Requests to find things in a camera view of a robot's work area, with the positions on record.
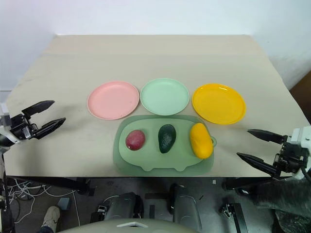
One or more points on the beige shoe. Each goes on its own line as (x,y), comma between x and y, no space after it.
(50,216)

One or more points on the yellow plate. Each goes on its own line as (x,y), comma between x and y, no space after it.
(218,104)

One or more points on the grey left robot leg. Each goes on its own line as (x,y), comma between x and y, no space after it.
(121,206)

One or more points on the grey robot leg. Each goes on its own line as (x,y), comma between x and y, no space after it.
(121,206)
(185,206)

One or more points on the light green plate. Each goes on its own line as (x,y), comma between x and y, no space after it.
(164,96)

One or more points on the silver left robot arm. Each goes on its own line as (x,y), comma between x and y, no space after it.
(5,140)

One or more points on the grey robot torso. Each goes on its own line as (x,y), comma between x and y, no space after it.
(131,225)

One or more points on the brown cardboard box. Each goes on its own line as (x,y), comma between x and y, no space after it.
(302,89)

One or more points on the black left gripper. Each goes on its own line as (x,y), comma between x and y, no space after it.
(21,128)

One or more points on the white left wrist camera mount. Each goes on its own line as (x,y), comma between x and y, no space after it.
(5,117)

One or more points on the grey right robot leg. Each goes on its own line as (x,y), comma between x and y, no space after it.
(185,206)

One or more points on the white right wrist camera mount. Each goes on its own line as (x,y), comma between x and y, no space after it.
(300,137)

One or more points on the yellow mango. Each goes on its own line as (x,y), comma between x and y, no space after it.
(201,140)

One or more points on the dark green avocado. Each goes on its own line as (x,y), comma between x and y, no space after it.
(166,138)

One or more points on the black metal stand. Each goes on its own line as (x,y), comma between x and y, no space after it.
(234,216)

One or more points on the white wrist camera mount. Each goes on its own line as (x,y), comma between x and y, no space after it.
(300,137)
(5,117)

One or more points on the small grey box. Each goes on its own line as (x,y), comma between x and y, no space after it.
(64,203)

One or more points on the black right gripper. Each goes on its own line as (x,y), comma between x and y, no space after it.
(289,157)

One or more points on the green tray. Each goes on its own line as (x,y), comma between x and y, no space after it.
(136,160)

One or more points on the pink plate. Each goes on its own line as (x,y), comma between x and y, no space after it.
(113,100)

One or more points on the red mango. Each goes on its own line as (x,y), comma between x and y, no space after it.
(135,140)

